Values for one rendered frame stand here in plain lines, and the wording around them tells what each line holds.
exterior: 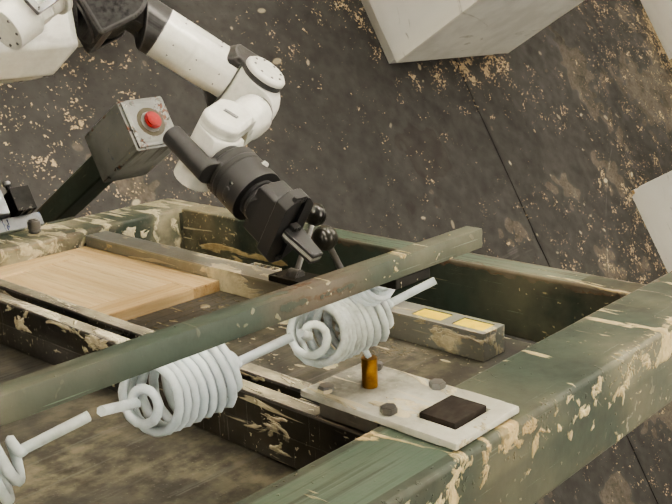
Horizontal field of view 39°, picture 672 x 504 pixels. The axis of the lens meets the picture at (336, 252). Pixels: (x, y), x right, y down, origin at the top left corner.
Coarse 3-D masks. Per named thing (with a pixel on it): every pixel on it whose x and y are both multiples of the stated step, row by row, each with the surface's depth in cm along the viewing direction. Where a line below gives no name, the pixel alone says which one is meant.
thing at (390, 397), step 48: (0, 288) 147; (384, 288) 88; (0, 336) 142; (48, 336) 132; (96, 336) 123; (288, 384) 105; (336, 384) 96; (384, 384) 95; (432, 384) 93; (240, 432) 106; (288, 432) 101; (336, 432) 95; (432, 432) 84; (480, 432) 85
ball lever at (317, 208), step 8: (312, 208) 154; (320, 208) 154; (312, 216) 153; (320, 216) 154; (312, 224) 154; (320, 224) 155; (312, 232) 155; (296, 264) 154; (288, 272) 154; (296, 272) 152; (304, 272) 154
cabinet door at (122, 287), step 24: (24, 264) 179; (48, 264) 179; (72, 264) 179; (96, 264) 178; (120, 264) 176; (144, 264) 176; (48, 288) 164; (72, 288) 164; (96, 288) 163; (120, 288) 162; (144, 288) 162; (168, 288) 160; (192, 288) 160; (216, 288) 164; (120, 312) 150; (144, 312) 153
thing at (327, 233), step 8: (320, 232) 138; (328, 232) 138; (336, 232) 140; (320, 240) 138; (328, 240) 138; (336, 240) 139; (320, 248) 139; (328, 248) 139; (336, 256) 142; (336, 264) 142
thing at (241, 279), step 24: (96, 240) 188; (120, 240) 185; (144, 240) 184; (168, 264) 173; (192, 264) 168; (216, 264) 166; (240, 264) 165; (240, 288) 160; (264, 288) 156; (408, 312) 137; (408, 336) 137; (432, 336) 133; (456, 336) 130; (480, 336) 128; (480, 360) 129
